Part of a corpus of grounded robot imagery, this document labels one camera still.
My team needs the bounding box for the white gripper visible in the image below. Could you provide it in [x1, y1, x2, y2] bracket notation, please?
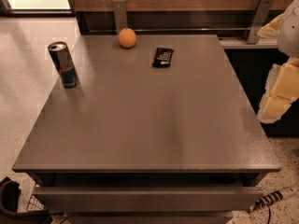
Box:
[257, 0, 299, 124]

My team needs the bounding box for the red bull can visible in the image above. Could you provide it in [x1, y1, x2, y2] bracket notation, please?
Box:
[48, 41, 79, 89]

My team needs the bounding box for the dark robot base part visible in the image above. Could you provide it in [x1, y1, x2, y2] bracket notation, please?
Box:
[0, 177, 52, 224]

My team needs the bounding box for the black snack bar wrapper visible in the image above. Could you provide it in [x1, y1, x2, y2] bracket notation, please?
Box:
[152, 48, 174, 68]

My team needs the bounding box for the orange fruit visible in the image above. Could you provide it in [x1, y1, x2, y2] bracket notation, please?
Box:
[118, 28, 136, 49]

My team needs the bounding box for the grey drawer front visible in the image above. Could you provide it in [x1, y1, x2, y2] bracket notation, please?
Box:
[34, 187, 263, 212]

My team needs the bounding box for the striped cable on floor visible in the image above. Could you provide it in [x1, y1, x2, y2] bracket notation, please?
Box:
[248, 184, 299, 214]

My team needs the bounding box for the wire mesh basket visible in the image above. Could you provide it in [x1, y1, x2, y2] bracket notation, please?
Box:
[26, 183, 46, 211]

